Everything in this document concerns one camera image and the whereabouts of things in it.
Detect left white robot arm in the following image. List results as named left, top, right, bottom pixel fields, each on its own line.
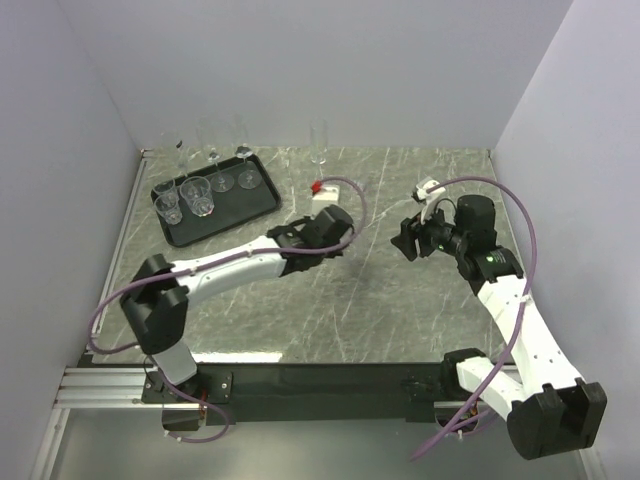
left=119, top=205, right=355, bottom=402

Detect aluminium frame rail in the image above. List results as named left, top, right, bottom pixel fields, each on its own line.
left=54, top=364, right=151, bottom=409

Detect clear stemmed wine glass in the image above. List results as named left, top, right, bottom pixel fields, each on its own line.
left=159, top=131, right=200, bottom=178

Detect black plastic tray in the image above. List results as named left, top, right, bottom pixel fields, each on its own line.
left=158, top=155, right=282, bottom=248

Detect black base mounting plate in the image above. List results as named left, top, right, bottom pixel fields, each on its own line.
left=139, top=362, right=481, bottom=431

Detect round clear stemless glass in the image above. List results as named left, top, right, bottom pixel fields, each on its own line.
left=230, top=114, right=262, bottom=190

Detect tall clear cylinder glass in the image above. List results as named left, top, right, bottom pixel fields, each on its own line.
left=310, top=118, right=328, bottom=165

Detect small clear tumbler glass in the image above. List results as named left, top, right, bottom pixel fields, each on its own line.
left=153, top=179, right=179, bottom=201

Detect small clear shot glass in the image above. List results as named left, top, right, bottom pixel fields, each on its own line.
left=154, top=194, right=183, bottom=225

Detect clear ribbed tumbler glass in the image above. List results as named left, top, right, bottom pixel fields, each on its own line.
left=179, top=176, right=214, bottom=217

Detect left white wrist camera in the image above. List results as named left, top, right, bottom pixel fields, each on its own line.
left=310, top=181, right=340, bottom=217

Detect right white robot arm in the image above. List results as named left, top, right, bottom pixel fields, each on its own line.
left=391, top=195, right=607, bottom=460

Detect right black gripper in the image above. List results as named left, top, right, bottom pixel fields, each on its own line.
left=390, top=199, right=468, bottom=262

